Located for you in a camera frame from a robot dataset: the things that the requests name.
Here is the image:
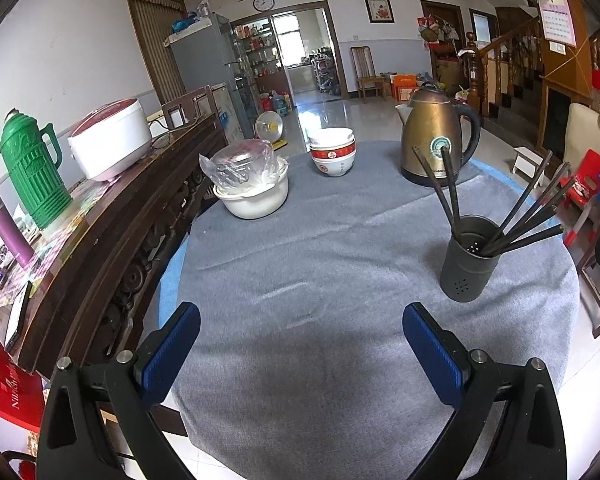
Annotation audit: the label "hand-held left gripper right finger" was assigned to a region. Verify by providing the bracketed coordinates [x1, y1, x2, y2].
[402, 302, 568, 480]

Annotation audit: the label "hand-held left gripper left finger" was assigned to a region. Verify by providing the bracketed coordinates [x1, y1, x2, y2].
[36, 301, 202, 480]

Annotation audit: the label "dark grey chopstick holder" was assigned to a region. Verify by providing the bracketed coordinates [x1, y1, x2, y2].
[440, 215, 501, 303]

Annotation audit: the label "bundle of dark chopsticks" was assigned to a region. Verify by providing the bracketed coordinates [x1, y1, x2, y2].
[411, 145, 578, 258]

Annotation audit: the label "light blue table cover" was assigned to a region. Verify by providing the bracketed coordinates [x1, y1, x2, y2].
[158, 157, 526, 321]

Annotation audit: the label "grey tablecloth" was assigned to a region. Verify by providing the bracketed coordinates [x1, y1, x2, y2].
[172, 140, 580, 480]

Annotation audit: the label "carved dark wooden sideboard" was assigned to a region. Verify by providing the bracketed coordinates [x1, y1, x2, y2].
[2, 112, 228, 438]

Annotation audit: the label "patterned sideboard mat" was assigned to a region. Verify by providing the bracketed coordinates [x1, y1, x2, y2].
[0, 177, 111, 311]

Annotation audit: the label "black smartphone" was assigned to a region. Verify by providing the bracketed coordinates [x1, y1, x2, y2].
[3, 280, 33, 353]

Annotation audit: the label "red gift box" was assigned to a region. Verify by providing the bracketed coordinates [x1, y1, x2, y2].
[0, 337, 46, 431]

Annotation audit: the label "white plastic basin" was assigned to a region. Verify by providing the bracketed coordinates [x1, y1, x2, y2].
[213, 156, 290, 220]

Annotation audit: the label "purple drinking bottle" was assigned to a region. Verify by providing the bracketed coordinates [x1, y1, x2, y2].
[0, 189, 35, 268]

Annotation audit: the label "white rice cooker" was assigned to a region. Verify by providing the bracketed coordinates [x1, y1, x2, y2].
[68, 99, 153, 182]

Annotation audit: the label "small white stool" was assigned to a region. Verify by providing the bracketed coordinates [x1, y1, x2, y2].
[511, 146, 548, 187]

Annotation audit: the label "bronze electric kettle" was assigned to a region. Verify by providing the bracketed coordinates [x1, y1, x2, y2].
[395, 81, 482, 188]

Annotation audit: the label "red-banded bowl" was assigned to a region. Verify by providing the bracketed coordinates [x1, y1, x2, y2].
[309, 142, 356, 162]

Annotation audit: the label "green thermos flask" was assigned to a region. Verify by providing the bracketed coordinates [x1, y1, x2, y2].
[0, 108, 73, 231]

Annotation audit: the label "red plastic child chair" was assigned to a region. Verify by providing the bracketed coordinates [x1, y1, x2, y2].
[562, 149, 600, 246]

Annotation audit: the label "plain white bowl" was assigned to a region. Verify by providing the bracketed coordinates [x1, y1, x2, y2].
[307, 127, 355, 148]

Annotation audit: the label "round white electric heater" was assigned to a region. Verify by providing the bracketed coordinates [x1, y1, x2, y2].
[254, 112, 287, 151]

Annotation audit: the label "brown high-backed wooden chair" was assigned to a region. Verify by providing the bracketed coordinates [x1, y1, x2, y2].
[161, 85, 216, 133]

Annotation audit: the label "beige armchair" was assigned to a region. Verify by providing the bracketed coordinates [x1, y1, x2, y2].
[562, 102, 600, 176]

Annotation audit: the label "grey refrigerator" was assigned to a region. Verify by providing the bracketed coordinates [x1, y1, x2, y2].
[164, 14, 261, 146]

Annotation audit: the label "light wooden chair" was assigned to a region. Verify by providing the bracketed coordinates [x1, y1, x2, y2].
[350, 46, 387, 103]

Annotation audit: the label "wooden stair banister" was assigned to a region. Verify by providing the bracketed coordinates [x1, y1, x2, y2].
[467, 15, 543, 116]

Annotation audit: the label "brown wooden door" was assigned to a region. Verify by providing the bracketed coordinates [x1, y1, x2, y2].
[125, 0, 188, 106]

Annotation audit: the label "display shelf with bottles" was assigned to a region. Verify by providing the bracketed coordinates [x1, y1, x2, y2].
[232, 20, 283, 76]

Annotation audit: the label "hanging woven baskets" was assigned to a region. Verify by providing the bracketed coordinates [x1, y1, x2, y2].
[419, 15, 456, 43]

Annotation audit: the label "framed wall picture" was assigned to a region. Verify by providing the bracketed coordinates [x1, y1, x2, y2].
[364, 0, 396, 24]

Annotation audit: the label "pink wall calendar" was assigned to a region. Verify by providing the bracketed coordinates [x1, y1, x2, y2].
[529, 0, 578, 46]

